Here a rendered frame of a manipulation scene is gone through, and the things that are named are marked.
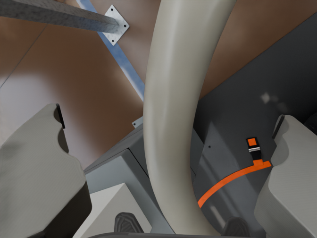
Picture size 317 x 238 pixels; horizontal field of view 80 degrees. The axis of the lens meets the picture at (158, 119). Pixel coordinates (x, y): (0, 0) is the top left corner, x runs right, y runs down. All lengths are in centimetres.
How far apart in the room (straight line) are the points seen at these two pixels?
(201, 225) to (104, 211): 54
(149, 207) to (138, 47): 112
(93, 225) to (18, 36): 198
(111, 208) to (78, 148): 150
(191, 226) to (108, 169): 65
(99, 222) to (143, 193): 19
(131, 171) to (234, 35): 104
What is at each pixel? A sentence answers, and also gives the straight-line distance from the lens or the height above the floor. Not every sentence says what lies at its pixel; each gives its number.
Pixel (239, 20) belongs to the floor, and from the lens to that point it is 140.
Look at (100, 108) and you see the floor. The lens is 181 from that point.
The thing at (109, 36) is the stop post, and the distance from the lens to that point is 164.
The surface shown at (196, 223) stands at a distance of 18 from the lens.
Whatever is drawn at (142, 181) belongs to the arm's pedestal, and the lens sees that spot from 77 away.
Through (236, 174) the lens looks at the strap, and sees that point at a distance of 164.
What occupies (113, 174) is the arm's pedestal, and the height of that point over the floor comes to 85.
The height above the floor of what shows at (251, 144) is 3.
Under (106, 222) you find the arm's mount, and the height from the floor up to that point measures 101.
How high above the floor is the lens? 139
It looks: 63 degrees down
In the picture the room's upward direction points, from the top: 133 degrees counter-clockwise
